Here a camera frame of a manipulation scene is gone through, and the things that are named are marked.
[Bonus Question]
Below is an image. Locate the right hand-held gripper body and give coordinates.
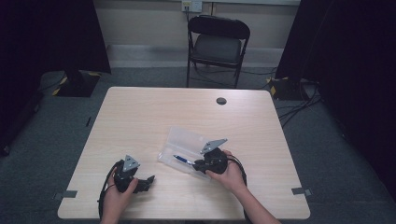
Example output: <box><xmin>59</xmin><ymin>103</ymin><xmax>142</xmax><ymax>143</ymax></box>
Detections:
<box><xmin>199</xmin><ymin>138</ymin><xmax>230</xmax><ymax>175</ymax></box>

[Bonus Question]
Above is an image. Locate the black box with yellow tape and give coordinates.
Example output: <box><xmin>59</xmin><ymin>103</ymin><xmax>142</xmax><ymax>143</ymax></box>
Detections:
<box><xmin>266</xmin><ymin>76</ymin><xmax>309</xmax><ymax>101</ymax></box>

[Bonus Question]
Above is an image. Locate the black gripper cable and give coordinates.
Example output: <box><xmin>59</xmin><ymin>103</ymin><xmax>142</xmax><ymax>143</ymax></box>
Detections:
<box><xmin>97</xmin><ymin>159</ymin><xmax>125</xmax><ymax>220</ymax></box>
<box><xmin>227</xmin><ymin>154</ymin><xmax>252</xmax><ymax>224</ymax></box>

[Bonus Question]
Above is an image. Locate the clear plastic pencil case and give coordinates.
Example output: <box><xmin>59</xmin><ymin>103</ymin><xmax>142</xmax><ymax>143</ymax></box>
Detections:
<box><xmin>156</xmin><ymin>125</ymin><xmax>216</xmax><ymax>181</ymax></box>

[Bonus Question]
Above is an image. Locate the bundle of black floor cables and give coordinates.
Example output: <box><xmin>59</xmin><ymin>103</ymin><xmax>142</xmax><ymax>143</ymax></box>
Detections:
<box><xmin>276</xmin><ymin>81</ymin><xmax>323</xmax><ymax>129</ymax></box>

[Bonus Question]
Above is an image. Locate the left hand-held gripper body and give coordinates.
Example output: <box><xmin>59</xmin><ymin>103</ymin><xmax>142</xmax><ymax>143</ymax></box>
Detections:
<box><xmin>113</xmin><ymin>154</ymin><xmax>141</xmax><ymax>194</ymax></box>

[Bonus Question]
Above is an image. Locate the black folding chair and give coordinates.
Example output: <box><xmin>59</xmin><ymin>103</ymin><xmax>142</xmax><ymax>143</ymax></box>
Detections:
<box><xmin>186</xmin><ymin>14</ymin><xmax>252</xmax><ymax>90</ymax></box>

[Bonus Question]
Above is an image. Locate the blue pen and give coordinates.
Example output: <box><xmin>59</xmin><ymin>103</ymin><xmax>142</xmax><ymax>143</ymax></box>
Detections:
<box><xmin>173</xmin><ymin>154</ymin><xmax>196</xmax><ymax>166</ymax></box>

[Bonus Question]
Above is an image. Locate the white wall outlet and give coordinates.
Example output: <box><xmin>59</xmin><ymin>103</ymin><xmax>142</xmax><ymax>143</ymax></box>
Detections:
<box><xmin>181</xmin><ymin>0</ymin><xmax>204</xmax><ymax>13</ymax></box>

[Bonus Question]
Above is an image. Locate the person's left hand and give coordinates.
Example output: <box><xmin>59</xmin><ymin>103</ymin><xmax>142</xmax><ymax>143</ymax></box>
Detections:
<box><xmin>101</xmin><ymin>167</ymin><xmax>140</xmax><ymax>222</ymax></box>

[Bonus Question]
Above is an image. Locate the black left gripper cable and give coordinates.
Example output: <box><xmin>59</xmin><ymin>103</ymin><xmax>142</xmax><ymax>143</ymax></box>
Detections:
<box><xmin>97</xmin><ymin>159</ymin><xmax>125</xmax><ymax>220</ymax></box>

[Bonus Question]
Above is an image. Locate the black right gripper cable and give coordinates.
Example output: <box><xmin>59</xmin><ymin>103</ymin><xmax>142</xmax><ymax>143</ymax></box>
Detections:
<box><xmin>227</xmin><ymin>154</ymin><xmax>252</xmax><ymax>224</ymax></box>

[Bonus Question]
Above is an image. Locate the black stand base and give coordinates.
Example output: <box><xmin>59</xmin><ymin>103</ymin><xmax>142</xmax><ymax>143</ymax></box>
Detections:
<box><xmin>51</xmin><ymin>68</ymin><xmax>103</xmax><ymax>98</ymax></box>

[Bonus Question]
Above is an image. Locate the person's right hand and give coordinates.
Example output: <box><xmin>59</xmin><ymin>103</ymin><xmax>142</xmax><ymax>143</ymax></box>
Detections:
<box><xmin>205</xmin><ymin>149</ymin><xmax>248</xmax><ymax>195</ymax></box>

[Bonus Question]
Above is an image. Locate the grey floor tape strip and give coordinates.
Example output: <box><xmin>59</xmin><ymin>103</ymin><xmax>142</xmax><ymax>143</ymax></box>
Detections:
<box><xmin>52</xmin><ymin>189</ymin><xmax>78</xmax><ymax>201</ymax></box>
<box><xmin>290</xmin><ymin>187</ymin><xmax>313</xmax><ymax>197</ymax></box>

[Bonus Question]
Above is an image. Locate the black curtain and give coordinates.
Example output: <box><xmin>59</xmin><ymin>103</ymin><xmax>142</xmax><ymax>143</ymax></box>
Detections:
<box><xmin>0</xmin><ymin>0</ymin><xmax>112</xmax><ymax>157</ymax></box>
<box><xmin>275</xmin><ymin>0</ymin><xmax>396</xmax><ymax>200</ymax></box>

